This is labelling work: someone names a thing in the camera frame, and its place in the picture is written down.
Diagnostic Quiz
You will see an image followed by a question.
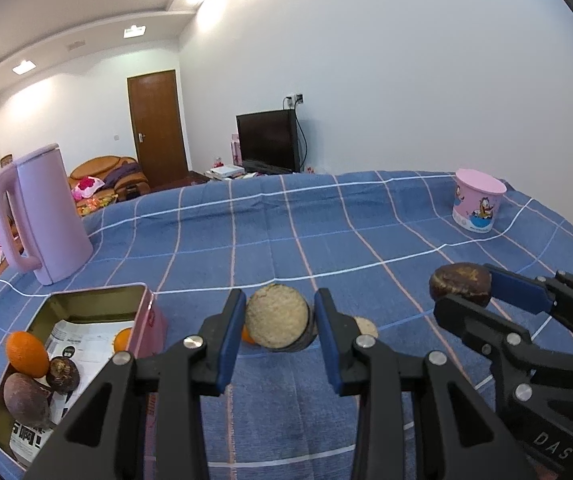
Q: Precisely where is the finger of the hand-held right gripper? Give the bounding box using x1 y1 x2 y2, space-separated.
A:
487 263 573 357
434 295 573 377

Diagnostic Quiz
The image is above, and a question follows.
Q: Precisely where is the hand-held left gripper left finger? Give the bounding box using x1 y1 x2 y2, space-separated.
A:
25 289 247 480

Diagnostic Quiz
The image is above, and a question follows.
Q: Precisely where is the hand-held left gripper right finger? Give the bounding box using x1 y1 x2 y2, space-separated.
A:
314 287 532 480

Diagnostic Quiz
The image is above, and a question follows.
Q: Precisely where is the cut taro piece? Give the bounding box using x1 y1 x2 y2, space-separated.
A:
351 316 379 339
244 283 313 353

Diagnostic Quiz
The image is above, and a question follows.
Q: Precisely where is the dark brown taro piece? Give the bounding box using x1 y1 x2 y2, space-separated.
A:
429 262 492 308

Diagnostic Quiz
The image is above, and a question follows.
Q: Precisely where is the pink metal tin box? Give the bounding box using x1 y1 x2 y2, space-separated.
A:
0 283 168 466

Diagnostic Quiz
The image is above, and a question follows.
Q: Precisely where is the purple beetroot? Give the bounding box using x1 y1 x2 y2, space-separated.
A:
3 372 54 429

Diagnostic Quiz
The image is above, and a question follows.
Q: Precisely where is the pink cartoon cup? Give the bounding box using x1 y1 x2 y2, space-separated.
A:
453 168 507 233

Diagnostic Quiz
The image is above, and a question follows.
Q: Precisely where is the blue plaid tablecloth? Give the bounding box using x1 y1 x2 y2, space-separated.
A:
0 170 573 480

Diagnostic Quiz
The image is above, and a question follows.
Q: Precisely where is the printed paper sheet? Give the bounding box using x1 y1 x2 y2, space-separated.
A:
9 320 137 461

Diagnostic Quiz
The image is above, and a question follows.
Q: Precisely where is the dark water chestnut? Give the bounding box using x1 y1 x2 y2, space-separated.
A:
46 356 81 395

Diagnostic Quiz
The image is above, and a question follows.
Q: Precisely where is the dark coffee table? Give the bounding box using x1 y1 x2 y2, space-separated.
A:
166 170 217 192

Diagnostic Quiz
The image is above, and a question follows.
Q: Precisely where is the white box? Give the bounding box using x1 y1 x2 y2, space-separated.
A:
205 162 257 181

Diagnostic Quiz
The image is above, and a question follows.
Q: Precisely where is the purple cloth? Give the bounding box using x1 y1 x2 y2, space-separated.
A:
104 161 140 188

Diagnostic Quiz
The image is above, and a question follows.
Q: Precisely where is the black television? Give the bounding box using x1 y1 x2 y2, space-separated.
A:
236 109 301 175

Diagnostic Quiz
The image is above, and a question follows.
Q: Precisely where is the pink electric kettle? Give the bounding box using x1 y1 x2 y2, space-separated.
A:
0 143 94 286

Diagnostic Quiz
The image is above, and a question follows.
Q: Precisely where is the brown wooden door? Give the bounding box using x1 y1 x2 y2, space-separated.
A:
127 70 188 192

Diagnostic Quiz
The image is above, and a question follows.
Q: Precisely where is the black power cable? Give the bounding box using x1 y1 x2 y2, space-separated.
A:
293 106 311 173

